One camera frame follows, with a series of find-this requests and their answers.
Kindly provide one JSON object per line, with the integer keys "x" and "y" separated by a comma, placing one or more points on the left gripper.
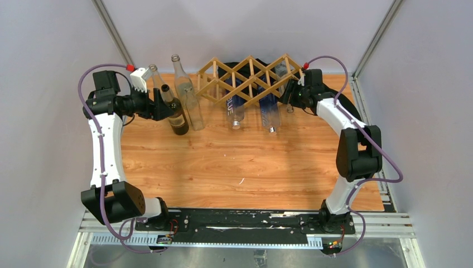
{"x": 157, "y": 109}

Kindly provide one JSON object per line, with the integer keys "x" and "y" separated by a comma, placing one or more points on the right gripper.
{"x": 293, "y": 86}

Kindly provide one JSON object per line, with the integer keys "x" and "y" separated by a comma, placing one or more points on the dark green wine bottle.
{"x": 178, "y": 120}

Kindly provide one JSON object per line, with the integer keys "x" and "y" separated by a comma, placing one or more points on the clear blue labelled bottle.
{"x": 269, "y": 113}

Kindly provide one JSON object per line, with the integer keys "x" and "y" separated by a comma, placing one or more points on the small clear glass bottle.
{"x": 281, "y": 72}

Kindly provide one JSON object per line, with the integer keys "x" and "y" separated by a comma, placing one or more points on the clear bottle white label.
{"x": 156, "y": 78}

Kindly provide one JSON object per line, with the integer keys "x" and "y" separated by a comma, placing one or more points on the slim clear glass bottle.
{"x": 195, "y": 111}

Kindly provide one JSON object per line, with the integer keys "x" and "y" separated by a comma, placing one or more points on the clear bottle black label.
{"x": 183, "y": 85}

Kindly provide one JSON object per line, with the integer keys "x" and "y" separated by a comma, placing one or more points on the clear bottle blue label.
{"x": 235, "y": 112}

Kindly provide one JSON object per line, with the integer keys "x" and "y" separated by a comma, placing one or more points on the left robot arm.
{"x": 111, "y": 198}

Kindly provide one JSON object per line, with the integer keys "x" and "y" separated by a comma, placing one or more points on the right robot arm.
{"x": 356, "y": 158}

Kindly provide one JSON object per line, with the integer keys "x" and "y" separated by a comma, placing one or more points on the wooden lattice wine rack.
{"x": 250, "y": 79}

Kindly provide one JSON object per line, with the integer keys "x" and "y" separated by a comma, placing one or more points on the black cloth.
{"x": 323, "y": 92}

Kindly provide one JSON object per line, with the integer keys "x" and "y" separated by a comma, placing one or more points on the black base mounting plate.
{"x": 248, "y": 226}

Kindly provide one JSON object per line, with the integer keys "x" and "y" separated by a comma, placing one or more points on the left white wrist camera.
{"x": 139, "y": 79}

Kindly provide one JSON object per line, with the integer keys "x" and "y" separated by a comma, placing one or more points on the aluminium rail frame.
{"x": 381, "y": 239}

